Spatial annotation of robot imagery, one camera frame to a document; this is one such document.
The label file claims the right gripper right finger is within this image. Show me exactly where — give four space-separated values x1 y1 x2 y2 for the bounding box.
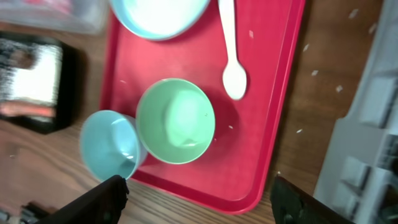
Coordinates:
270 175 353 224

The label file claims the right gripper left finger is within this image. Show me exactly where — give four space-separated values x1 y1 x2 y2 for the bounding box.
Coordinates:
36 175 129 224

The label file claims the light blue bowl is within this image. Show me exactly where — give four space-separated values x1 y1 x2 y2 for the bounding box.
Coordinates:
80 110 148 181

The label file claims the green bowl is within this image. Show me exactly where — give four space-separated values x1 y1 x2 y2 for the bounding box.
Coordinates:
136 78 216 164

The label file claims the orange carrot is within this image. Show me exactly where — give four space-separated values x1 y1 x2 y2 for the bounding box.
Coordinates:
1 101 56 118

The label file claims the white rice pile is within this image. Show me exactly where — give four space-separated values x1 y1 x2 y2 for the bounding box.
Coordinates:
1 42 63 106

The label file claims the brown food scrap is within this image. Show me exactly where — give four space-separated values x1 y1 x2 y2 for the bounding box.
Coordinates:
8 50 35 69

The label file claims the red snack wrapper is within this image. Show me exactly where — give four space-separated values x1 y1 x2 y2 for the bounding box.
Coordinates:
22 0 73 14

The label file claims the grey dishwasher rack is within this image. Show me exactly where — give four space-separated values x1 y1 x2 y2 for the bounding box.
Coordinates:
313 0 397 223

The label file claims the clear plastic waste bin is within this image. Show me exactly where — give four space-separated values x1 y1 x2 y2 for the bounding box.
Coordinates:
1 0 109 34

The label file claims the red serving tray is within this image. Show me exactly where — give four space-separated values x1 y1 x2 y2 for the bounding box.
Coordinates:
101 0 305 214

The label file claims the black plastic tray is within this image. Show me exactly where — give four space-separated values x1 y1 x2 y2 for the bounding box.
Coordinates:
1 31 86 134

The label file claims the white plastic spoon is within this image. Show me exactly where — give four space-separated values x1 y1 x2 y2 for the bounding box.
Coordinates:
218 0 248 100

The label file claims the light blue plate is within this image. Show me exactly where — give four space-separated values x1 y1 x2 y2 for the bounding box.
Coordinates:
109 0 210 41

